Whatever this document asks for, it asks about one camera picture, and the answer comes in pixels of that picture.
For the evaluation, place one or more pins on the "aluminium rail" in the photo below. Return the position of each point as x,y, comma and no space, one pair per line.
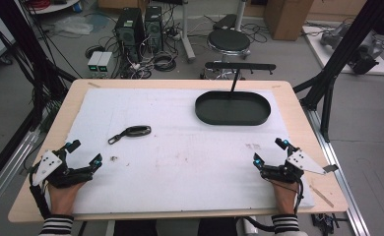
341,177
6,170

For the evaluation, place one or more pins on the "small black computer tower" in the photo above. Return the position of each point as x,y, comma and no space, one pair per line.
154,28

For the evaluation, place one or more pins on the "black frame strut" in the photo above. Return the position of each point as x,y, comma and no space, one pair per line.
26,49
341,49

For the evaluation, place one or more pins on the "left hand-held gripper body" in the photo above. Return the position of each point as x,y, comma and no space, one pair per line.
53,170

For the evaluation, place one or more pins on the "white foam mat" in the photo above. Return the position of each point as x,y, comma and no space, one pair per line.
186,164

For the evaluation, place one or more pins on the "white board with robot parts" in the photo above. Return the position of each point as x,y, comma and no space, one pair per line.
354,49

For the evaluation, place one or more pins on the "thin wooden stick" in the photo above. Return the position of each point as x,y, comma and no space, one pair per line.
321,196

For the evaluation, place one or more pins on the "small electronic board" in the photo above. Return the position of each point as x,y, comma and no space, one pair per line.
324,223

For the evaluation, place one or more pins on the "brown cardboard box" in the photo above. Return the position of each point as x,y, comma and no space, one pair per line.
287,18

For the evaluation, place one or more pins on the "black oval tray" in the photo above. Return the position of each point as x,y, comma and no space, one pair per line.
232,109

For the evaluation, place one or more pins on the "white power supply box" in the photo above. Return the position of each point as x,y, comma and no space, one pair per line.
95,62
104,63

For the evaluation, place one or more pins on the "black round stool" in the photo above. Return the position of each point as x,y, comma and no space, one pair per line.
228,41

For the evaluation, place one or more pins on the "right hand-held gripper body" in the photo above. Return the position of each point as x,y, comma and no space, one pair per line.
295,165

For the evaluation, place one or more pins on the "clear plastic bag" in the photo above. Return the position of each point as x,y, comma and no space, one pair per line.
73,24

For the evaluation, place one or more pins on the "black bar stand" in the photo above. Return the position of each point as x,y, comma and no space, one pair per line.
239,66

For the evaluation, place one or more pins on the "small dark crumb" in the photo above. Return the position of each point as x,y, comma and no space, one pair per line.
114,158

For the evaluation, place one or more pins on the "person's right hand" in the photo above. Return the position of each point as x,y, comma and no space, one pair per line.
284,196

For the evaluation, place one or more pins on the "person's left hand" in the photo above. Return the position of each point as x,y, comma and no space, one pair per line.
63,200

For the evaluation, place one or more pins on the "large black computer tower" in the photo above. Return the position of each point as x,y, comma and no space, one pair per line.
129,32

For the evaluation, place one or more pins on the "person's legs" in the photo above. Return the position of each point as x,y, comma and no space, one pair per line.
177,227

